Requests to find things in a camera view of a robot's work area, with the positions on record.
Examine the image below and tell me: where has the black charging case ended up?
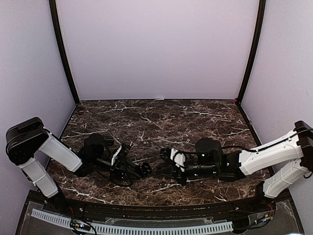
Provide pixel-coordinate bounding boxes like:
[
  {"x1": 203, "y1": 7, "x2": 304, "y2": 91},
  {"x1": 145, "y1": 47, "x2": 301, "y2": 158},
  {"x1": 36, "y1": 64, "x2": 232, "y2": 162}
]
[{"x1": 140, "y1": 163, "x2": 152, "y2": 177}]

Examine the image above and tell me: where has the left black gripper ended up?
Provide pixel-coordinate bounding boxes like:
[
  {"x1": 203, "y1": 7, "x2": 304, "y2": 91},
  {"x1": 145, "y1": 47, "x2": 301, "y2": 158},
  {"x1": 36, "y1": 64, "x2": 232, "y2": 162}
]
[{"x1": 92, "y1": 154, "x2": 143, "y2": 182}]

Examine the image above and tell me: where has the black front frame rail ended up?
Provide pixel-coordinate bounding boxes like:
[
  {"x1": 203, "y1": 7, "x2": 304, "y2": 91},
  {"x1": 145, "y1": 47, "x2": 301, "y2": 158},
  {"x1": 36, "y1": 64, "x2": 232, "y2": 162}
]
[{"x1": 15, "y1": 184, "x2": 304, "y2": 235}]

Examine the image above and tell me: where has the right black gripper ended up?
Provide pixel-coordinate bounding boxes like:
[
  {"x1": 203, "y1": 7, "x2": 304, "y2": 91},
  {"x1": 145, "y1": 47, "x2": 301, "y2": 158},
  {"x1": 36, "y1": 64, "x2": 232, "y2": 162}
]
[{"x1": 156, "y1": 159, "x2": 219, "y2": 187}]

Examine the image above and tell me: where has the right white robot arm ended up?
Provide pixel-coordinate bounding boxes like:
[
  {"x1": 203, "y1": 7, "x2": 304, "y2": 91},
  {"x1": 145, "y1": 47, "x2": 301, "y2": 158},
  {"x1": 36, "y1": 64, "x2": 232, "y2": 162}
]
[{"x1": 155, "y1": 121, "x2": 313, "y2": 212}]

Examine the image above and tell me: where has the right black frame post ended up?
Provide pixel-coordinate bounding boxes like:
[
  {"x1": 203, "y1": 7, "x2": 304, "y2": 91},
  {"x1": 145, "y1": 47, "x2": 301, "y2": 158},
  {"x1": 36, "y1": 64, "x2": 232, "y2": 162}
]
[{"x1": 236, "y1": 0, "x2": 267, "y2": 106}]

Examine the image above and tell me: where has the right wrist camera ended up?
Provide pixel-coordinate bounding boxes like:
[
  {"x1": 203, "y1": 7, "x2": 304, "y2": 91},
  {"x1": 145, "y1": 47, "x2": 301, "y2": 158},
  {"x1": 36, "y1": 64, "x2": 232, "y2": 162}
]
[{"x1": 170, "y1": 148, "x2": 186, "y2": 172}]

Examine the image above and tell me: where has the white slotted cable duct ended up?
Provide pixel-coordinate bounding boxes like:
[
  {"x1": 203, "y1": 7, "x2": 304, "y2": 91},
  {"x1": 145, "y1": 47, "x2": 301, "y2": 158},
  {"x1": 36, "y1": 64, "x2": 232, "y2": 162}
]
[{"x1": 31, "y1": 209, "x2": 233, "y2": 235}]

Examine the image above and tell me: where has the black frame post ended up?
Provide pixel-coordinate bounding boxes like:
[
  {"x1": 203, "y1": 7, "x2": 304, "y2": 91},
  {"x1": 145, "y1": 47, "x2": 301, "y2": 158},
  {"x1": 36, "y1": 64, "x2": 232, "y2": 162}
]
[
  {"x1": 236, "y1": 0, "x2": 267, "y2": 106},
  {"x1": 49, "y1": 0, "x2": 80, "y2": 106}
]

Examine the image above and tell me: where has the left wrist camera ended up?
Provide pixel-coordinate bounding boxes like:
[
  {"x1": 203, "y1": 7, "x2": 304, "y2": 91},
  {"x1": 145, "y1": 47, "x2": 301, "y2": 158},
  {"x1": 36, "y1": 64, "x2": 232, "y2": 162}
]
[{"x1": 111, "y1": 146, "x2": 122, "y2": 166}]

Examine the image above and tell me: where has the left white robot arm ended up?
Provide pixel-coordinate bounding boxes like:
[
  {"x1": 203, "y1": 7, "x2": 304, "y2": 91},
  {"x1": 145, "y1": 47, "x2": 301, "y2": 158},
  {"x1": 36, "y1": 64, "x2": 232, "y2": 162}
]
[{"x1": 5, "y1": 117, "x2": 151, "y2": 213}]

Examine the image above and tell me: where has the left black frame post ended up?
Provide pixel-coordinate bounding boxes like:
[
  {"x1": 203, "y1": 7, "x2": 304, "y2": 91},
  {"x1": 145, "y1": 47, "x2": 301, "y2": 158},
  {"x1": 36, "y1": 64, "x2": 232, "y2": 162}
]
[{"x1": 49, "y1": 0, "x2": 80, "y2": 106}]

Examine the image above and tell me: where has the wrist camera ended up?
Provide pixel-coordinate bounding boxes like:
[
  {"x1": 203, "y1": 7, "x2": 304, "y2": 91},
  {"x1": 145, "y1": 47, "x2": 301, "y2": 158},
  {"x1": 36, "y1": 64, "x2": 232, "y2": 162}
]
[
  {"x1": 111, "y1": 146, "x2": 122, "y2": 166},
  {"x1": 170, "y1": 148, "x2": 186, "y2": 172}
]

